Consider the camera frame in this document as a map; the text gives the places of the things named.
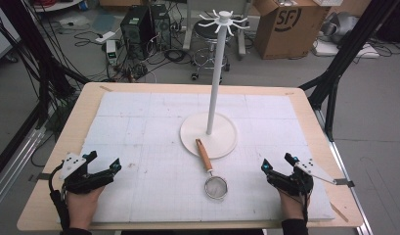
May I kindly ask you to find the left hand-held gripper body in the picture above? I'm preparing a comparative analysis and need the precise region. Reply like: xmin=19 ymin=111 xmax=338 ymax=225
xmin=59 ymin=152 xmax=116 ymax=196

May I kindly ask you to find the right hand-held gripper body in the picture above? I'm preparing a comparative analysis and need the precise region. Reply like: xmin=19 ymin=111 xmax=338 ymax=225
xmin=266 ymin=158 xmax=336 ymax=198

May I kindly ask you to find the strainer with wooden handle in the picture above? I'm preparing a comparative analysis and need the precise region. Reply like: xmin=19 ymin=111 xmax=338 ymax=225
xmin=195 ymin=138 xmax=229 ymax=201

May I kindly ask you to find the white hook stand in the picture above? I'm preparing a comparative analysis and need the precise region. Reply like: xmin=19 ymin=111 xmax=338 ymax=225
xmin=179 ymin=9 xmax=251 ymax=161

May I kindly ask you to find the person's left hand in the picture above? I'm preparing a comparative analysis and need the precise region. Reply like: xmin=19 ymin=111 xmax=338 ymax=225
xmin=66 ymin=185 xmax=106 ymax=230

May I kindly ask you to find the person's right hand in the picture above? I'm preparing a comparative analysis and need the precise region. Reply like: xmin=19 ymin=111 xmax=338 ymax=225
xmin=278 ymin=188 xmax=309 ymax=221

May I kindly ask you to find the black tape strip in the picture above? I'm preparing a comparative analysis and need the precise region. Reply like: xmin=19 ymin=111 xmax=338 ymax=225
xmin=27 ymin=172 xmax=53 ymax=182
xmin=333 ymin=177 xmax=356 ymax=189

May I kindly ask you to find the white gridded mat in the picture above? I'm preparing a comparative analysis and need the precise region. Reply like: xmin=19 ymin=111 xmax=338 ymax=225
xmin=81 ymin=90 xmax=336 ymax=224

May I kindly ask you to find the black metal stand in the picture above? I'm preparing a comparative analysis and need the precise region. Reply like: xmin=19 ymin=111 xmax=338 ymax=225
xmin=0 ymin=0 xmax=92 ymax=129
xmin=297 ymin=0 xmax=400 ymax=142

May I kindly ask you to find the small bench power supply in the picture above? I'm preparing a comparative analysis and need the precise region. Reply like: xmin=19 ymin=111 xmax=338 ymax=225
xmin=105 ymin=39 xmax=119 ymax=67

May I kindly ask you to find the brown cardboard box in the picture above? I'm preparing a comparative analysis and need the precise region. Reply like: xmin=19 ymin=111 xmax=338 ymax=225
xmin=251 ymin=0 xmax=332 ymax=61

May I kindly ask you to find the white power strip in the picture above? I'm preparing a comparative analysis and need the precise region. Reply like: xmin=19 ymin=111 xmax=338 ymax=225
xmin=94 ymin=30 xmax=117 ymax=45

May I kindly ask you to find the large black computer tower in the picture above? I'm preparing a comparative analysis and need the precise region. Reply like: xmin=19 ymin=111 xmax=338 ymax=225
xmin=119 ymin=5 xmax=156 ymax=61

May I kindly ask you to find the slim black computer tower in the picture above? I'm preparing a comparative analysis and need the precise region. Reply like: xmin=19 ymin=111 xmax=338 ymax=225
xmin=150 ymin=3 xmax=173 ymax=52

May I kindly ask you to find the black round stool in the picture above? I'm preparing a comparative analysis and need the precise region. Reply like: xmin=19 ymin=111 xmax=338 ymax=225
xmin=190 ymin=19 xmax=232 ymax=81

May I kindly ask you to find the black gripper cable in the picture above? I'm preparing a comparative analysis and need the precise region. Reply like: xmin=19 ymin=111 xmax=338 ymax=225
xmin=48 ymin=162 xmax=71 ymax=233
xmin=300 ymin=182 xmax=312 ymax=224

